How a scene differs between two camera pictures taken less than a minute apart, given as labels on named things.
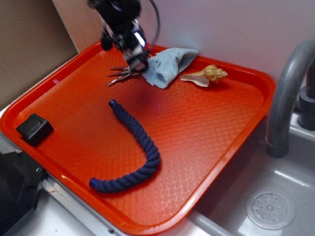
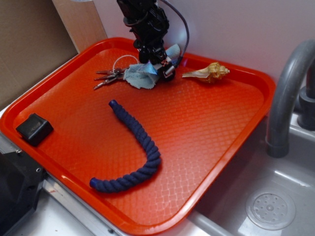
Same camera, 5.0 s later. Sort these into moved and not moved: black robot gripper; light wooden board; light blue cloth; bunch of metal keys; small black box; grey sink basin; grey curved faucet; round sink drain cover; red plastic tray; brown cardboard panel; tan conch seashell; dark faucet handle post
Moved: light blue cloth; bunch of metal keys; tan conch seashell; black robot gripper
Not moved: brown cardboard panel; small black box; dark faucet handle post; round sink drain cover; red plastic tray; grey curved faucet; light wooden board; grey sink basin
